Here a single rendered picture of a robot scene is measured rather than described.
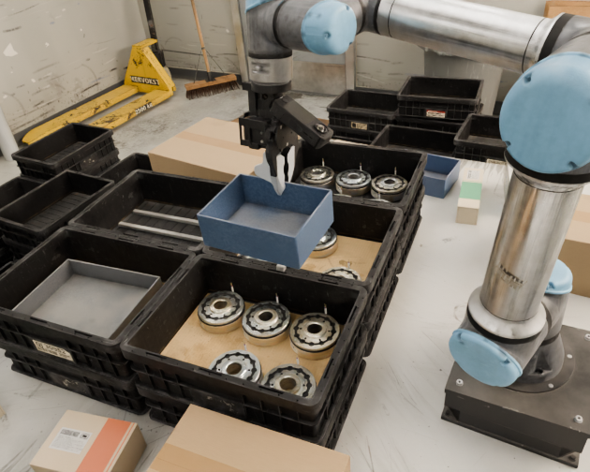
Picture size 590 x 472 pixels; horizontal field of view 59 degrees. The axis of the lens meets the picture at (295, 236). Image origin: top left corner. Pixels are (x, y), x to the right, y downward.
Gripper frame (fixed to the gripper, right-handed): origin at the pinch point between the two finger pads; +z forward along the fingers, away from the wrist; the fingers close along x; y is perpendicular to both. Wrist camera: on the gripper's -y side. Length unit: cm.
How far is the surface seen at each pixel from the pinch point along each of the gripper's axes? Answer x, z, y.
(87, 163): -78, 52, 162
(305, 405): 26.2, 23.5, -19.1
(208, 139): -52, 16, 62
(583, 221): -55, 19, -52
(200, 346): 16.0, 32.0, 11.7
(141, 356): 30.2, 24.0, 12.7
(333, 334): 4.2, 27.5, -13.3
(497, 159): -145, 40, -16
